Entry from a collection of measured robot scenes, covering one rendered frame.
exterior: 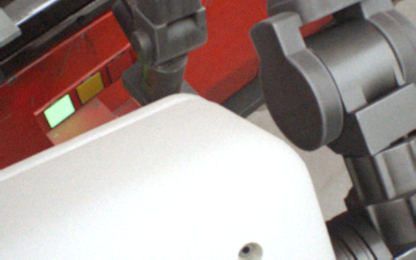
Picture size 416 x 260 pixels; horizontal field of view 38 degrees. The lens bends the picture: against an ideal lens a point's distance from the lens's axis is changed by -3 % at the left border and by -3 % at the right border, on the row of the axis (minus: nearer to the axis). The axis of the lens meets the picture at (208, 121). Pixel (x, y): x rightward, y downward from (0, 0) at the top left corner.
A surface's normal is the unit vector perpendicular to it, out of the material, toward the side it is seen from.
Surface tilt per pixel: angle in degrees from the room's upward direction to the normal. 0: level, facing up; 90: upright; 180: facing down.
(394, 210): 52
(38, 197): 42
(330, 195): 0
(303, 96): 84
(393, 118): 37
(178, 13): 77
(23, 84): 90
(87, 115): 0
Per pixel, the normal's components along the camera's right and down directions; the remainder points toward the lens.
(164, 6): 0.52, 0.57
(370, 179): -0.70, 0.38
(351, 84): 0.36, -0.02
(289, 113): -0.85, 0.40
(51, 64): 0.66, 0.63
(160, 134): -0.33, -0.89
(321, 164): -0.04, -0.52
